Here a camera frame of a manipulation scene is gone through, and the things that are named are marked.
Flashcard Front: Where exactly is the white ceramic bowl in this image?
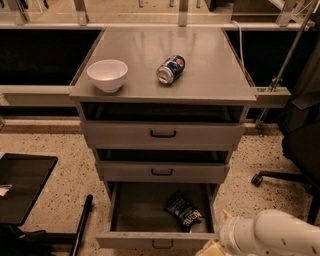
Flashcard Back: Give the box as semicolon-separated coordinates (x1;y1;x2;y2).
86;59;128;93

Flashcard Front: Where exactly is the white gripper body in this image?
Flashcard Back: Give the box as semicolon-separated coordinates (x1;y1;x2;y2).
219;217;256;256

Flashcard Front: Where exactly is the grey drawer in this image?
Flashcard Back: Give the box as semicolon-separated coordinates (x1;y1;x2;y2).
95;149;229;184
96;182;218;250
80;102;244;151

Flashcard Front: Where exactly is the middle grey drawer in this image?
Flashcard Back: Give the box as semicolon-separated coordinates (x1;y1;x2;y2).
95;149;229;184

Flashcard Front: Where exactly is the top grey drawer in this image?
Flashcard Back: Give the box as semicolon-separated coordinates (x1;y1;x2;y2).
80;102;244;151

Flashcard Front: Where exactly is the grey metal shelf rail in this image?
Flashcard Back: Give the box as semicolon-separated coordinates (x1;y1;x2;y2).
0;85;74;107

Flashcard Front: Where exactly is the bottom grey drawer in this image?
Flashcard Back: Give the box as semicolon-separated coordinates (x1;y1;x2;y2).
96;182;218;250

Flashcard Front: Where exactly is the black floor bar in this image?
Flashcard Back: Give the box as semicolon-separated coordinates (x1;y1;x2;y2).
69;194;93;256

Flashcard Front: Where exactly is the white cable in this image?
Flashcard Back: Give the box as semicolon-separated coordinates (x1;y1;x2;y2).
230;20;248;76

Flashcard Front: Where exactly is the grey metal drawer cabinet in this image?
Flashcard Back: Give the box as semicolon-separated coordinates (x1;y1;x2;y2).
69;26;258;250

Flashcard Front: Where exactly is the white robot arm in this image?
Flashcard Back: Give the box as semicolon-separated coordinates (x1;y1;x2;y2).
195;209;320;256

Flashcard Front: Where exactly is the black office chair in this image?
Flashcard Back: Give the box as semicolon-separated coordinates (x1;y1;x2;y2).
251;38;320;224

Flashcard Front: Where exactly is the blue chip bag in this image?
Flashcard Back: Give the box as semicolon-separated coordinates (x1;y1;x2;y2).
164;191;204;232

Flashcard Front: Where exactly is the blue soda can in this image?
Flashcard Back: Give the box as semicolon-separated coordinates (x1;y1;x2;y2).
157;55;186;85

